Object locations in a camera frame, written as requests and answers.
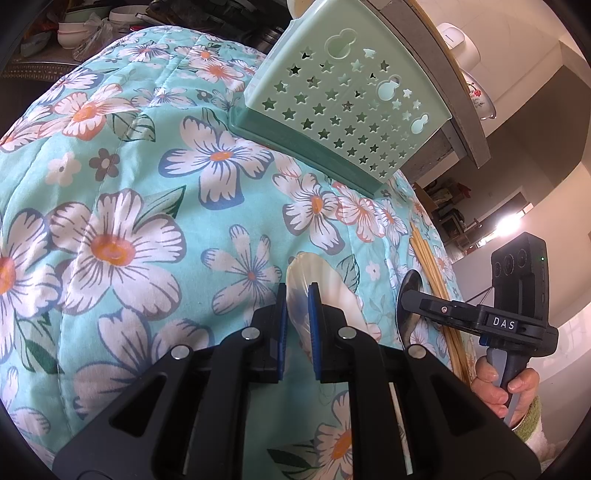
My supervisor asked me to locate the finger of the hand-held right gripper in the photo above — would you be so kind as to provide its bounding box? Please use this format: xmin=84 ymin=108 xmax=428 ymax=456
xmin=399 ymin=287 xmax=485 ymax=334

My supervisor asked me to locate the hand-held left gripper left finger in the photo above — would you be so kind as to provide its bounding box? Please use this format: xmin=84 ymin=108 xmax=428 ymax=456
xmin=53 ymin=282 xmax=291 ymax=480

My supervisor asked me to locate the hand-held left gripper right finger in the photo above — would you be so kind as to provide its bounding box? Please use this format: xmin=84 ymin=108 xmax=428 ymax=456
xmin=307 ymin=281 xmax=541 ymax=480

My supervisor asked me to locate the bundle of wooden chopsticks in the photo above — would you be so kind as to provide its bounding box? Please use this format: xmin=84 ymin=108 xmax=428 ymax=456
xmin=410 ymin=225 xmax=472 ymax=381

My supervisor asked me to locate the white shell-shaped rice spoon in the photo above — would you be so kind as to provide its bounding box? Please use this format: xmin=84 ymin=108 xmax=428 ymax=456
xmin=285 ymin=251 xmax=370 ymax=384

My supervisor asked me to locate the metal spoon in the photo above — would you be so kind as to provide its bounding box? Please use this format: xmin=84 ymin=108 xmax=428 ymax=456
xmin=396 ymin=271 xmax=424 ymax=352

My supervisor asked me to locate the green star-cutout utensil holder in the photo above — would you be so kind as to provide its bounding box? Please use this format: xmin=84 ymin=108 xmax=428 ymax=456
xmin=228 ymin=0 xmax=451 ymax=198

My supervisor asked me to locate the person's right forearm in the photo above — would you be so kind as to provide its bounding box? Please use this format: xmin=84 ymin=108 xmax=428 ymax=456
xmin=508 ymin=396 xmax=557 ymax=464

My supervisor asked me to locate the person's right hand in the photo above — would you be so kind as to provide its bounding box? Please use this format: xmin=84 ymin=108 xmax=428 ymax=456
xmin=475 ymin=356 xmax=541 ymax=421

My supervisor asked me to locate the cardboard box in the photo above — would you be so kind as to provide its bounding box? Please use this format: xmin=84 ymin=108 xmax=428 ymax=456
xmin=412 ymin=181 xmax=439 ymax=215

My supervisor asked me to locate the grey kitchen counter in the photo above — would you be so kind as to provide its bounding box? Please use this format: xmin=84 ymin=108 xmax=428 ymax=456
xmin=369 ymin=0 xmax=490 ymax=181

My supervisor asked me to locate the turquoise floral blanket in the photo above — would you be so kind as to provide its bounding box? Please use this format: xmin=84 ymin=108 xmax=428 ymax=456
xmin=0 ymin=25 xmax=476 ymax=480

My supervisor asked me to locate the white floral enamel bowl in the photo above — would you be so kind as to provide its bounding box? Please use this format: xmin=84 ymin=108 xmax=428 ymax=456
xmin=462 ymin=69 xmax=498 ymax=121

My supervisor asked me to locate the white air fryer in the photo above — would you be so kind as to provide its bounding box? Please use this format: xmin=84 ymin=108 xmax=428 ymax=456
xmin=436 ymin=22 xmax=483 ymax=70

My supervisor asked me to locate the clear plastic bag of food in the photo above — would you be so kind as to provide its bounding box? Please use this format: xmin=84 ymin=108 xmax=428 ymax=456
xmin=74 ymin=14 xmax=116 ymax=61

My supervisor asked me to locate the metal shelf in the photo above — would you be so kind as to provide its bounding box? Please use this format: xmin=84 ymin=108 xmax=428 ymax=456
xmin=0 ymin=46 xmax=79 ymax=84

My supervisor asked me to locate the light blue bowl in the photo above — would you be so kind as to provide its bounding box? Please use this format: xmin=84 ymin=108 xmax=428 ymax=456
xmin=21 ymin=32 xmax=49 ymax=54

